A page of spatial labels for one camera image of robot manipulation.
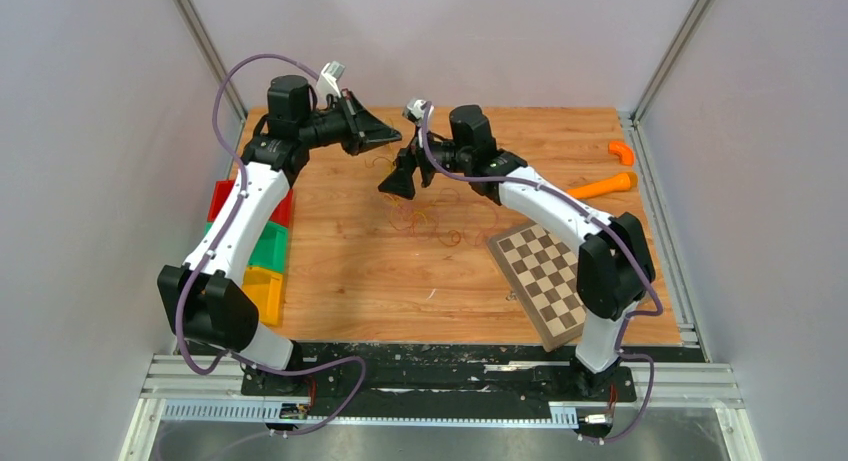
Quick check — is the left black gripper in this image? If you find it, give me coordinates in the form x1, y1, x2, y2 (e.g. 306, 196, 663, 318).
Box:
299, 90, 402, 157

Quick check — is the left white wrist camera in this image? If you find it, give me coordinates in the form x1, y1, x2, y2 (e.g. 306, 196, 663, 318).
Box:
315, 61, 345, 100

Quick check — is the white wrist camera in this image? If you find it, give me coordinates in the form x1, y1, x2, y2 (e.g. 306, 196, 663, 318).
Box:
403, 98, 427, 124
315, 61, 345, 100

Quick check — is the wooden chessboard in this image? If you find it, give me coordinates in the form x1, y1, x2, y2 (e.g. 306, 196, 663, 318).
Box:
486, 222, 588, 352

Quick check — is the yellow plastic bin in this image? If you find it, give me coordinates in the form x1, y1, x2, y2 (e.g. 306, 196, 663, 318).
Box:
241, 266, 285, 326

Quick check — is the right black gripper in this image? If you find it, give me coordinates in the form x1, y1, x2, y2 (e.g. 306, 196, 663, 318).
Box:
379, 124, 472, 199

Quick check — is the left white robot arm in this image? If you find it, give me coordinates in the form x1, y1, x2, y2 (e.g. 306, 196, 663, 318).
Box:
157, 75, 402, 395

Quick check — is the orange plastic carrot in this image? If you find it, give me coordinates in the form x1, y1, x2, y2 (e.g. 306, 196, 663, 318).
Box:
567, 172, 639, 200

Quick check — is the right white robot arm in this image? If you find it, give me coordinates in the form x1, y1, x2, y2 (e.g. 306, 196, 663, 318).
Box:
379, 99, 663, 399

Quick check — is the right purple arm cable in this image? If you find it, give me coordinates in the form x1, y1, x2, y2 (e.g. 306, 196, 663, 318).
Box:
418, 101, 665, 445

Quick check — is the red plastic bin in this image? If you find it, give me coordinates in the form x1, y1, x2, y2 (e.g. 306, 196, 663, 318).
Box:
206, 179, 295, 228

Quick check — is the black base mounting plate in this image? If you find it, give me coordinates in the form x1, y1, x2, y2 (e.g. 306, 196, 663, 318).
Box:
241, 342, 637, 420

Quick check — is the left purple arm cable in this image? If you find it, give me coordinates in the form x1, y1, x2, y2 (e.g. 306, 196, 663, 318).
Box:
173, 53, 368, 439

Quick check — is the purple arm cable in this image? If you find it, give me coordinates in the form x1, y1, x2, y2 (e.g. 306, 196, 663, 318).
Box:
173, 53, 368, 439
418, 101, 665, 445

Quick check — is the green plastic bin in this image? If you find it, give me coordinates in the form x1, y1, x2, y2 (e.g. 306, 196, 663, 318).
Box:
206, 222, 289, 274

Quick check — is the orange curved pipe piece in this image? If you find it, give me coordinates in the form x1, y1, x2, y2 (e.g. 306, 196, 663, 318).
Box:
607, 141, 635, 167

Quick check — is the orange purple cable bundle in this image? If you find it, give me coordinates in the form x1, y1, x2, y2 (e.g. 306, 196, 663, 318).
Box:
368, 113, 505, 249

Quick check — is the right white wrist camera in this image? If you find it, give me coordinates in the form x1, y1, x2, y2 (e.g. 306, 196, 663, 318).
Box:
403, 98, 427, 124

